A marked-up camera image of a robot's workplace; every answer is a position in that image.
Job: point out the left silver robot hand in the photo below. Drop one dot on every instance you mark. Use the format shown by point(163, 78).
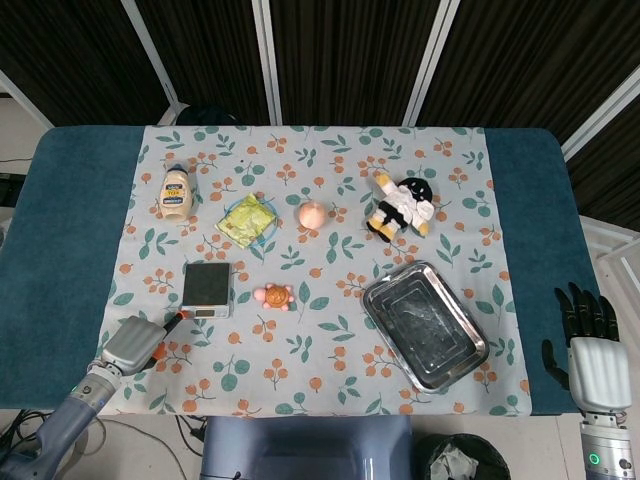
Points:
point(132, 342)

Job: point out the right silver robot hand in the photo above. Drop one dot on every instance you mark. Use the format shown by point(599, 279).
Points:
point(600, 365)

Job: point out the small digital scale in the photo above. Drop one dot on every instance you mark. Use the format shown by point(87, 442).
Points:
point(206, 285)

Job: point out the pink turtle toy orange shell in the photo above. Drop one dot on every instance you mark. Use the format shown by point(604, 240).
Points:
point(276, 296)

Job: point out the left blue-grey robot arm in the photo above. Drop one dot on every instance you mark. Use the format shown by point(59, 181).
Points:
point(65, 420)

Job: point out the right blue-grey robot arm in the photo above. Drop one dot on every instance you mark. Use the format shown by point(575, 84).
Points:
point(607, 450)

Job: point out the peach-coloured ball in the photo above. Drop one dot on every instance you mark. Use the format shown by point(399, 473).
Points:
point(313, 215)

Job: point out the teal table cover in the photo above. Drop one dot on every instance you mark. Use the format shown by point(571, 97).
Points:
point(65, 225)

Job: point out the cream mayonnaise squeeze bottle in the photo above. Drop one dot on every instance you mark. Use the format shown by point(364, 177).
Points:
point(176, 195)

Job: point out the black bagged trash bin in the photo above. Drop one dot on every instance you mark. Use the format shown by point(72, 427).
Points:
point(467, 457)

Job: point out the yellow-green snack packet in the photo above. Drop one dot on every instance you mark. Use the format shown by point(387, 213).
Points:
point(245, 220)

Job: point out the stainless steel rectangular tray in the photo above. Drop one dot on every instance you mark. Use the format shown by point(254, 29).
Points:
point(425, 325)

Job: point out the floral fruit print tablecloth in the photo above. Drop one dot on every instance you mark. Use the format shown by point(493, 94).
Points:
point(320, 350)

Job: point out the blue-grey robot torso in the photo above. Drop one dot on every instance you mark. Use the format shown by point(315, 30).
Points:
point(305, 447)

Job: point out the black chair back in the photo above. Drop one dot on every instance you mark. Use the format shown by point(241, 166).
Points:
point(207, 116)

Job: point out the black white penguin plush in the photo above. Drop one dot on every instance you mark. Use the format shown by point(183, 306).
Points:
point(402, 207)

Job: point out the white metal frame stand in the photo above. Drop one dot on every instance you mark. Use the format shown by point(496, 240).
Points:
point(617, 250)

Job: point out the dark folding screen white frame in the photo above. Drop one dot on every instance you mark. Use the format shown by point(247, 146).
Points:
point(350, 55)

